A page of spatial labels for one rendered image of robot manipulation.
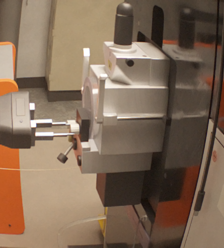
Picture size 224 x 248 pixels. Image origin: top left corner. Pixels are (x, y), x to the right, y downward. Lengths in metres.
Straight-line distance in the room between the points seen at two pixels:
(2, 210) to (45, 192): 0.28
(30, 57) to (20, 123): 3.59
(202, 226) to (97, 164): 0.23
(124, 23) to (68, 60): 3.22
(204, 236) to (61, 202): 0.89
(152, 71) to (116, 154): 0.13
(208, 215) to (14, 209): 0.73
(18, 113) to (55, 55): 3.20
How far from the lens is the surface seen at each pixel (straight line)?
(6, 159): 1.11
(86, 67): 0.75
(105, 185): 0.74
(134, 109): 0.67
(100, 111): 0.65
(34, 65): 4.25
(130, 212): 0.84
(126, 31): 0.67
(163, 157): 0.70
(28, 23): 4.14
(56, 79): 3.92
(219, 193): 0.50
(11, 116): 0.65
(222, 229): 0.49
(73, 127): 0.70
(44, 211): 1.34
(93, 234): 1.26
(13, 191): 1.15
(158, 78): 0.67
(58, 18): 3.78
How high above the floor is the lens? 1.47
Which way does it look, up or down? 23 degrees down
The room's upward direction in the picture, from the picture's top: 4 degrees clockwise
